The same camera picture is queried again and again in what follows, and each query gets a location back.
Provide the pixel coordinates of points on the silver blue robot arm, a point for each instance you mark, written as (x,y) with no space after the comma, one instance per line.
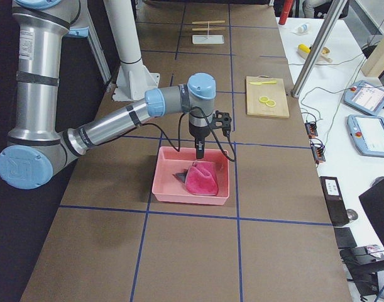
(36,151)

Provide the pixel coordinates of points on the black box with label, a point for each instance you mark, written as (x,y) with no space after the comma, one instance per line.
(334,201)

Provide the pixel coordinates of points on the yellow toy corn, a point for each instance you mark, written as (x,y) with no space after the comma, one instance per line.
(303,50)

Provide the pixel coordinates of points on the black orange connector board near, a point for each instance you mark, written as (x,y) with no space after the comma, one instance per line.
(318,151)

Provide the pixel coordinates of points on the black orange connector board far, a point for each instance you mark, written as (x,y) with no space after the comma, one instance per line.
(311,129)

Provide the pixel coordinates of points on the black orange connector board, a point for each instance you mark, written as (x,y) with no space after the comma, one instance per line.
(311,129)
(318,151)

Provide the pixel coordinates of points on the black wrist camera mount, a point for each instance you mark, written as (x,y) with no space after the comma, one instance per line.
(221,120)

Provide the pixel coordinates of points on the red cylinder bottle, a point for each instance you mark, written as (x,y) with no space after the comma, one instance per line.
(286,8)

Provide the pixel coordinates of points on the yellow plastic knife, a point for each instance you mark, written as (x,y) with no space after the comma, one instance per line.
(263,83)

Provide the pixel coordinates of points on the wooden cutting board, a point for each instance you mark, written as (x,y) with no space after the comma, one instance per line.
(275,92)

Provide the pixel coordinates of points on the wooden rack rod outer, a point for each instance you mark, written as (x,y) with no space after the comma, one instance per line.
(210,22)

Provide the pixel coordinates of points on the lemon slice far from handle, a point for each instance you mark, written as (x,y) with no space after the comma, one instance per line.
(271,103)

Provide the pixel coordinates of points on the white blue tube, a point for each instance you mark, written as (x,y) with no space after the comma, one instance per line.
(302,29)

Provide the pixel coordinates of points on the aluminium frame post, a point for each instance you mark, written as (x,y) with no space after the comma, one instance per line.
(333,14)

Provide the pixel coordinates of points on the wooden rack rod inner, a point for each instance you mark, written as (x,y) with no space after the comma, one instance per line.
(209,29)

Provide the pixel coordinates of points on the lemon slice near handle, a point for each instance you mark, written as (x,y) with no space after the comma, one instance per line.
(263,99)

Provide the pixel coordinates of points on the wooden dustpan with brush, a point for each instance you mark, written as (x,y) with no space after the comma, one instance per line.
(323,56)

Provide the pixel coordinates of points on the blue teach pendant near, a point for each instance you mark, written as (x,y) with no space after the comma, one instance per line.
(367,133)

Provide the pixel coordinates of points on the blue teach pendant far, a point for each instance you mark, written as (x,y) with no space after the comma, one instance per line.
(365,97)

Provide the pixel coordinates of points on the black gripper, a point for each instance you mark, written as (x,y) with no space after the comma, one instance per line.
(198,132)

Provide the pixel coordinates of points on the wooden rack rod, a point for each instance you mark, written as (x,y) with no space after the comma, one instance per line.
(210,22)
(209,29)

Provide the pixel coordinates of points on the pink grey cloth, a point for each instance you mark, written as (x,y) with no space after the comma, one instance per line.
(199,179)

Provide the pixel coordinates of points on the white rack tray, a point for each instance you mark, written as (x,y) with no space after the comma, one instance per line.
(208,39)

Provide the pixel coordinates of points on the black monitor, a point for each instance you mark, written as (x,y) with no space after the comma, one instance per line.
(372,202)

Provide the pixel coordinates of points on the pink plastic bin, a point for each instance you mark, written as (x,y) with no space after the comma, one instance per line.
(166,187)

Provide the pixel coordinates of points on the blue teach pendant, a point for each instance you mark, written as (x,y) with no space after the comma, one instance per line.
(365,97)
(367,133)

